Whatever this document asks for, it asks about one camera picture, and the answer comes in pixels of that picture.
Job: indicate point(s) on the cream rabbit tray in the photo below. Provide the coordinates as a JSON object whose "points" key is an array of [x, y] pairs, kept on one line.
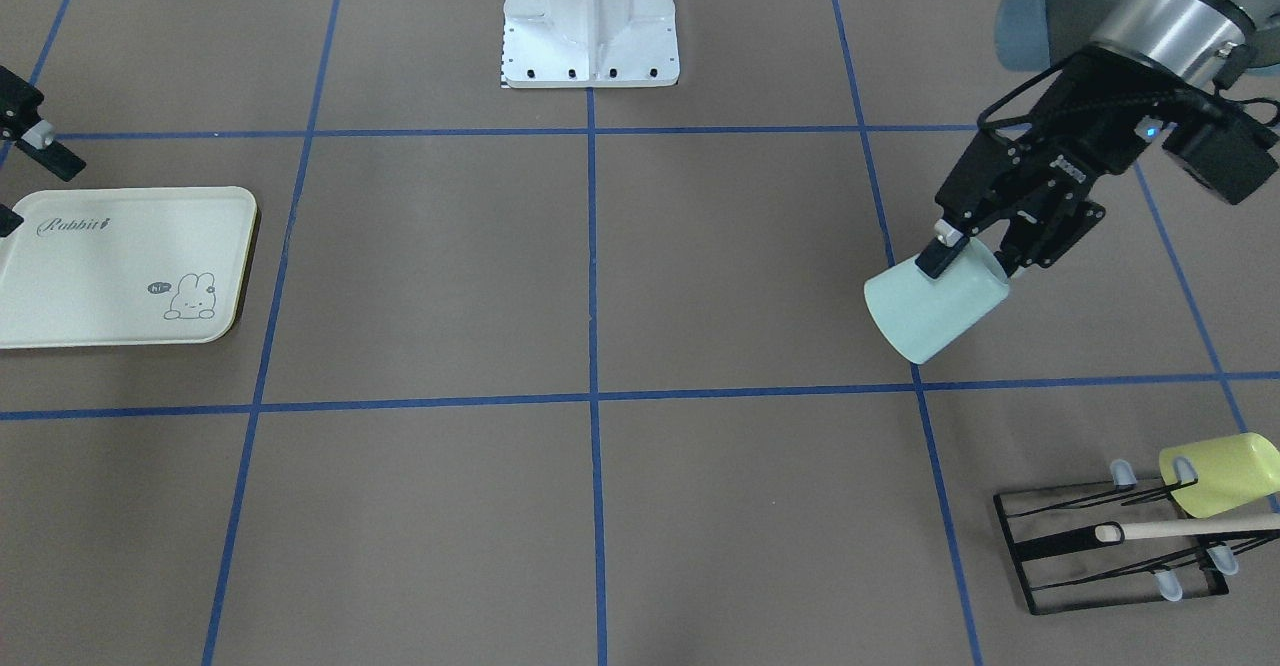
{"points": [[131, 266]]}

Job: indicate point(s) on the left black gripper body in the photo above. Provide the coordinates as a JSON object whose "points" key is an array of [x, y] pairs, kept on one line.
{"points": [[1072, 122]]}

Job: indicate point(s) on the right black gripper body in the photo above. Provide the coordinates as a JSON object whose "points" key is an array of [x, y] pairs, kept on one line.
{"points": [[20, 106]]}

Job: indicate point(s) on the yellow cup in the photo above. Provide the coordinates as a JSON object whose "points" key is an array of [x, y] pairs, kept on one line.
{"points": [[1215, 476]]}

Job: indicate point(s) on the mint green cup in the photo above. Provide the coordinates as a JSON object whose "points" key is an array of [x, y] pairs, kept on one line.
{"points": [[919, 316]]}

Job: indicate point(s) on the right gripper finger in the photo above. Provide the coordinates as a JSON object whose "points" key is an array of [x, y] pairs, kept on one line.
{"points": [[41, 144], [9, 221]]}

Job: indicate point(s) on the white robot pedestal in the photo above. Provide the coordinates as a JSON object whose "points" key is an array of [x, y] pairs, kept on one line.
{"points": [[565, 44]]}

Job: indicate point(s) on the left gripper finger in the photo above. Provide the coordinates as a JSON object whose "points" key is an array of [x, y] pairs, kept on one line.
{"points": [[946, 245], [1042, 239]]}

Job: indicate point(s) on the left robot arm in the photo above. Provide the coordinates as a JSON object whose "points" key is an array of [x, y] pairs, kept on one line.
{"points": [[1207, 44]]}

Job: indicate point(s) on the black wire cup rack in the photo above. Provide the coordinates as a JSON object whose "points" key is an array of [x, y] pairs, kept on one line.
{"points": [[1124, 542]]}

